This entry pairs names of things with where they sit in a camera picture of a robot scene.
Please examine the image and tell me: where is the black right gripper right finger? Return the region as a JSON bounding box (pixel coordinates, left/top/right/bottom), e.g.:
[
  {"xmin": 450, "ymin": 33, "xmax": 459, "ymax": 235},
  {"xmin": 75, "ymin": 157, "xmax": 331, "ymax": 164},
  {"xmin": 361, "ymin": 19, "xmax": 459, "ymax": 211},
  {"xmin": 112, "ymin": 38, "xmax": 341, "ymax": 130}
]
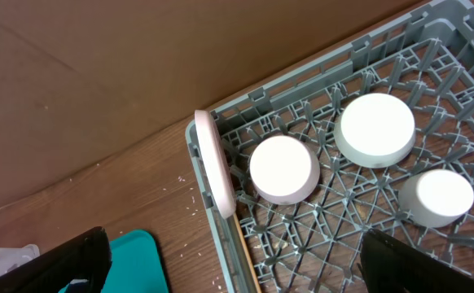
[{"xmin": 361, "ymin": 230, "xmax": 474, "ymax": 293}]

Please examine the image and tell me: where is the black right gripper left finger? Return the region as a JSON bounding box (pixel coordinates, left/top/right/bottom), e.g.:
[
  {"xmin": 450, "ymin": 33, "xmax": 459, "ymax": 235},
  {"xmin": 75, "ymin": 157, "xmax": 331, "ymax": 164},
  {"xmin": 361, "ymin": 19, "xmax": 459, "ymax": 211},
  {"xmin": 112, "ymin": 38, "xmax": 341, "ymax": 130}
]
[{"xmin": 0, "ymin": 226, "xmax": 112, "ymax": 293}]

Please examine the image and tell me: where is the white cup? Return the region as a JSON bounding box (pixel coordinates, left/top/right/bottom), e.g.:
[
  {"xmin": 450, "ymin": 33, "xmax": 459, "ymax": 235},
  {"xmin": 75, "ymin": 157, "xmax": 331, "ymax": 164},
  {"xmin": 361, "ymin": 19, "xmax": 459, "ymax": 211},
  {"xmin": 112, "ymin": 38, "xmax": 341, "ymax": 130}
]
[{"xmin": 398, "ymin": 169, "xmax": 474, "ymax": 228}]

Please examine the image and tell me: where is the white bowl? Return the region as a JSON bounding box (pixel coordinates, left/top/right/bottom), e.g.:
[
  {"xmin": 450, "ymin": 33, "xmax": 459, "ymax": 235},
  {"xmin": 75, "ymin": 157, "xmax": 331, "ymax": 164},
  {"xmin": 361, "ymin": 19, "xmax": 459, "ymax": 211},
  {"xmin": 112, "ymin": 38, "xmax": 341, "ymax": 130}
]
[{"xmin": 333, "ymin": 93, "xmax": 415, "ymax": 168}]

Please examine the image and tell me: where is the gray dishwasher rack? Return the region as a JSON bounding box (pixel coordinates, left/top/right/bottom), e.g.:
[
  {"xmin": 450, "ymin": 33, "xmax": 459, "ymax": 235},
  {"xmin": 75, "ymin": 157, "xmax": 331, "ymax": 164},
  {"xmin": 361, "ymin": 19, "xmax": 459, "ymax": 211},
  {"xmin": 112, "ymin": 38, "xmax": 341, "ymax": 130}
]
[{"xmin": 186, "ymin": 1, "xmax": 474, "ymax": 292}]

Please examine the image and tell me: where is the teal plastic tray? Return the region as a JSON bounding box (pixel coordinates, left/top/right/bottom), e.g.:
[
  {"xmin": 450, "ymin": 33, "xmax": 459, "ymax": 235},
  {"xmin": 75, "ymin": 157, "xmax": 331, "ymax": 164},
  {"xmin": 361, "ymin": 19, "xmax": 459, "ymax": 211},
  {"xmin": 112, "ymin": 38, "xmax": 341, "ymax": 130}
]
[{"xmin": 57, "ymin": 229, "xmax": 170, "ymax": 293}]

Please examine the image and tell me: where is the wooden chopstick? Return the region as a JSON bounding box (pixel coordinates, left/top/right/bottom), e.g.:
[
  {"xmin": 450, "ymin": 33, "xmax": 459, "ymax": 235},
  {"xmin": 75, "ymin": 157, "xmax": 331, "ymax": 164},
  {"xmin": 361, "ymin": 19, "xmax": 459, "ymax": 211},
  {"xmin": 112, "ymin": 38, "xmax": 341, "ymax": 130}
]
[{"xmin": 233, "ymin": 213, "xmax": 262, "ymax": 293}]

